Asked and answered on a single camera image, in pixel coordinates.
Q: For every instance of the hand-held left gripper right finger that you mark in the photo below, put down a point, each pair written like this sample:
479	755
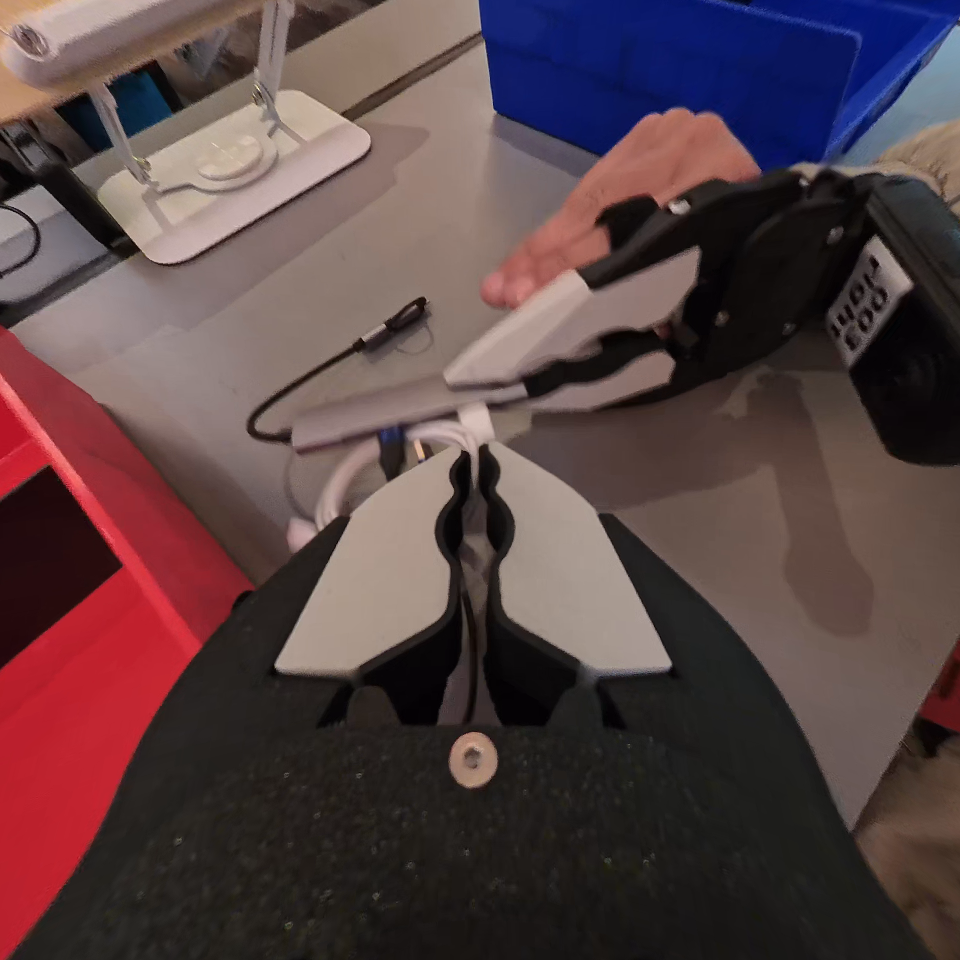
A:
574	592

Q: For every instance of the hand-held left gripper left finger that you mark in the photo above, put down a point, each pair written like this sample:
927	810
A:
360	592

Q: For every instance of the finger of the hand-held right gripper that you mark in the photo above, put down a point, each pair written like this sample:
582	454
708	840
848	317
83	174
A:
570	322
622	382

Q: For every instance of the red storage bin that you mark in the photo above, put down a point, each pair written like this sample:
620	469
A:
82	720

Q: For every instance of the person's right forearm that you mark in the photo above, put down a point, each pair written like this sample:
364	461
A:
926	154

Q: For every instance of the grey desk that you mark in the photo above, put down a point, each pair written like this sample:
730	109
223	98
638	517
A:
712	525

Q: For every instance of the person's right hand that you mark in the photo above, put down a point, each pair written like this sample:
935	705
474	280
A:
645	180

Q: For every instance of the large blue storage bin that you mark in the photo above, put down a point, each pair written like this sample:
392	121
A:
675	60

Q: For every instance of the white stand with wooden top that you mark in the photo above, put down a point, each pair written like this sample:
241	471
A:
225	180

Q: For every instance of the person's leg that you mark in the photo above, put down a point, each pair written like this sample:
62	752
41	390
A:
915	855

